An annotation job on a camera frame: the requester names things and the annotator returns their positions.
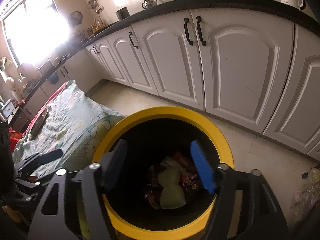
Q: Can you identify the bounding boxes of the yellow-green cushion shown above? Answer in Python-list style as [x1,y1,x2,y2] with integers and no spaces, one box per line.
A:
[2,205,25,225]

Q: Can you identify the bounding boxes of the colourful candy wrapper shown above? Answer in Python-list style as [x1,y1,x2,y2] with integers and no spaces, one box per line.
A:
[180,175,203,190]

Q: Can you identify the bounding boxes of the black kitchen countertop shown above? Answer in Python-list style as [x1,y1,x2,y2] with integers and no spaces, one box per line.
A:
[17,0,320,105]

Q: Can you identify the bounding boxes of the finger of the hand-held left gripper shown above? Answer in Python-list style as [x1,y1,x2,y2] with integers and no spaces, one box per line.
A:
[15,149,63,177]

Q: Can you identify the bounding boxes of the small hanging utensil rack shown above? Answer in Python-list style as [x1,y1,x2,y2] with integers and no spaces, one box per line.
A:
[88,0,104,13]

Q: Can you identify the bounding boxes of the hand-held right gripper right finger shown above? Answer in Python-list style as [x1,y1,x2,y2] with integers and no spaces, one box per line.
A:
[190,140,289,240]

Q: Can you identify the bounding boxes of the yellow oil bottles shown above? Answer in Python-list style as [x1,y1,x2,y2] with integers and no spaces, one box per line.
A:
[90,19,103,33]

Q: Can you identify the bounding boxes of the white foam fruit net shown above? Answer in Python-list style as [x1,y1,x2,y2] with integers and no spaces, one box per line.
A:
[157,167,187,210]

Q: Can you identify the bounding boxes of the kitchen window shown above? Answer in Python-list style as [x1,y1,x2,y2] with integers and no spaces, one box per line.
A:
[2,0,72,65]

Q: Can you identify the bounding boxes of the small wall fan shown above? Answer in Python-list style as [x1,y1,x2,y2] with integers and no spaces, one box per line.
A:
[68,11,83,27]

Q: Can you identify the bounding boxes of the red snack packet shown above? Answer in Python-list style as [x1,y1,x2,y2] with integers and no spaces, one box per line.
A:
[172,152,198,178]

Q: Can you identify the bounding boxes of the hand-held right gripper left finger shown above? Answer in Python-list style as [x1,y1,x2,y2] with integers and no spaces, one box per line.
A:
[27,138,128,240]

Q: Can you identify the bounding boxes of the clear plastic bag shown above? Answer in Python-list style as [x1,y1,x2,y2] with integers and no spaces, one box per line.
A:
[290,167,320,220]

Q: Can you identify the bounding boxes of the cartoon printed blanket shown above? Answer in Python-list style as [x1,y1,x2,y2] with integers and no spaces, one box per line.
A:
[12,80,125,180]

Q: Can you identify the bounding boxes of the metal cooking pot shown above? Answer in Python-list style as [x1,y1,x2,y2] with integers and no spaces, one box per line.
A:
[37,61,53,77]

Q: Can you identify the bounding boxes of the dark metal canister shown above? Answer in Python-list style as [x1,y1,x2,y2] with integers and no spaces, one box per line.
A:
[115,7,130,21]

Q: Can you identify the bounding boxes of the yellow trash bin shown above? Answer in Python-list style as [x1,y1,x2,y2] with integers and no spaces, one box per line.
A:
[91,106,235,240]

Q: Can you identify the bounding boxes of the red floral cushion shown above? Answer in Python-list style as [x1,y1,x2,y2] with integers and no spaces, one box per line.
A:
[9,127,24,145]

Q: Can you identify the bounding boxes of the dark metal plate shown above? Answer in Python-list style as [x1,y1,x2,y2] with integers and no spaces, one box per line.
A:
[27,108,49,139]

